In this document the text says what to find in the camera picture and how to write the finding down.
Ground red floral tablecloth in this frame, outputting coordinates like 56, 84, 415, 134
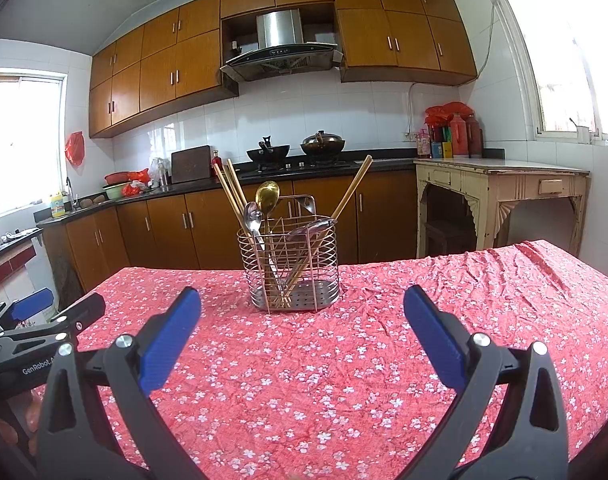
34, 239, 608, 480

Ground dark lidded wok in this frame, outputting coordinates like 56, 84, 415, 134
300, 130, 346, 157

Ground dark wooden cutting board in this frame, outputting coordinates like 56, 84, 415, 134
171, 145, 213, 185

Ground white tiled counter base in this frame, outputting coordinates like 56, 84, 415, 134
0, 247, 51, 313

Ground steel range hood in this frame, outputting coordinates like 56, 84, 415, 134
220, 8, 345, 83

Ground black wok with handle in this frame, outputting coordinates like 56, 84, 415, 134
246, 135, 291, 163

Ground gold spoon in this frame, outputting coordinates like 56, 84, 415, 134
255, 180, 281, 261

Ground white wall cable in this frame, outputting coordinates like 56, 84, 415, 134
407, 0, 500, 134

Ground black gas stove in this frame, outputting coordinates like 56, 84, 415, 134
241, 159, 353, 171

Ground red thermos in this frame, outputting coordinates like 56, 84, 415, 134
466, 115, 484, 158
450, 112, 468, 157

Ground wooden lower kitchen cabinets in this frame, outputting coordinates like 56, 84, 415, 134
41, 170, 419, 294

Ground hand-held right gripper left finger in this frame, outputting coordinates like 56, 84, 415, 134
36, 286, 207, 480

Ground silver spoon with dark handle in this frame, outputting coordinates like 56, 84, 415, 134
243, 201, 279, 281

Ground red containers on side table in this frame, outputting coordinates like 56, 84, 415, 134
425, 101, 472, 126

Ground wooden upper wall cabinets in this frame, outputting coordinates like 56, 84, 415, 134
88, 0, 479, 140

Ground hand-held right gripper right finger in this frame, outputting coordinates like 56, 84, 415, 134
403, 284, 569, 480

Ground sliding window with white frame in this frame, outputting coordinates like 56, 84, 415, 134
484, 0, 608, 144

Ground red plastic bag on wall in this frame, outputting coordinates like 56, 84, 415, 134
65, 131, 86, 167

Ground metal wire utensil holder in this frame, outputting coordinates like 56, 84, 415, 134
237, 194, 341, 314

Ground clear plastic bag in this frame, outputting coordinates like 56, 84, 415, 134
149, 157, 171, 189

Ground person's left hand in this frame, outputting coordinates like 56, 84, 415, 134
0, 392, 41, 461

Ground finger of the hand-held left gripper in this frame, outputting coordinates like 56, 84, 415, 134
50, 293, 107, 344
0, 287, 54, 334

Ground cream wooden side table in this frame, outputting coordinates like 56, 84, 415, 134
414, 157, 591, 260

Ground wooden chopstick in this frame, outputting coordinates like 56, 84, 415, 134
217, 161, 282, 307
224, 159, 287, 307
289, 154, 374, 291
284, 156, 371, 291
212, 162, 277, 306
229, 159, 291, 307

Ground black kitchen countertop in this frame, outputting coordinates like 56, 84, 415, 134
0, 148, 505, 264

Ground bright kitchen window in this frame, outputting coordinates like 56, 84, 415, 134
0, 67, 68, 222

